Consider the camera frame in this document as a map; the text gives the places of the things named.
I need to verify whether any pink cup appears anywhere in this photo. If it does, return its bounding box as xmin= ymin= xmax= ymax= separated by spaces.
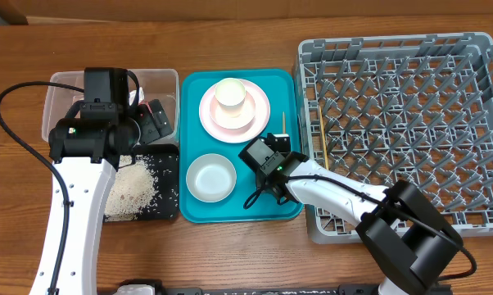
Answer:
xmin=215 ymin=78 xmax=247 ymax=116

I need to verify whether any white napkin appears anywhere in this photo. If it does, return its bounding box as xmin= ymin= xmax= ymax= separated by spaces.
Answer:
xmin=129 ymin=87 xmax=145 ymax=106

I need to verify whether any clear plastic bin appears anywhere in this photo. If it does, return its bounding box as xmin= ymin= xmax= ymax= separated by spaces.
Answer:
xmin=41 ymin=68 xmax=180 ymax=152

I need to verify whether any pink round plate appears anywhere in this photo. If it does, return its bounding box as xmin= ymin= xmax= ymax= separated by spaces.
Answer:
xmin=199 ymin=79 xmax=270 ymax=143

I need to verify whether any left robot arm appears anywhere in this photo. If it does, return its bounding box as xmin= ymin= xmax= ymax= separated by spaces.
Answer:
xmin=30 ymin=68 xmax=169 ymax=294

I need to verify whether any cooked white rice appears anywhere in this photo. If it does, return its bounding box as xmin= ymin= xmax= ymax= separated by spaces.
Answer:
xmin=104 ymin=154 xmax=180 ymax=222

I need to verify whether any black plastic tray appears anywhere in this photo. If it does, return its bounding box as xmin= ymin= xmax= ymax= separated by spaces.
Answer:
xmin=102 ymin=143 xmax=182 ymax=224

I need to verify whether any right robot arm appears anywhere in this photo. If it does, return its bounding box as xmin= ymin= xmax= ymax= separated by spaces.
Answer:
xmin=239 ymin=134 xmax=464 ymax=294

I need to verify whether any grey dishwasher rack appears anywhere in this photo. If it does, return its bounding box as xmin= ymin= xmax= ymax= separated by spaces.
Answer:
xmin=293 ymin=32 xmax=493 ymax=237

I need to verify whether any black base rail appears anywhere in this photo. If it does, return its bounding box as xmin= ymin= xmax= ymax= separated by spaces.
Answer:
xmin=115 ymin=279 xmax=452 ymax=295

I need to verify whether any teal serving tray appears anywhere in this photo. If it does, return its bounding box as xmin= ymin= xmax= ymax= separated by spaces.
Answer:
xmin=178 ymin=69 xmax=303 ymax=224

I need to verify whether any grey bowl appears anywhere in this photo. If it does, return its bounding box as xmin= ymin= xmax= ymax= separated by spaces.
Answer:
xmin=186 ymin=153 xmax=237 ymax=203

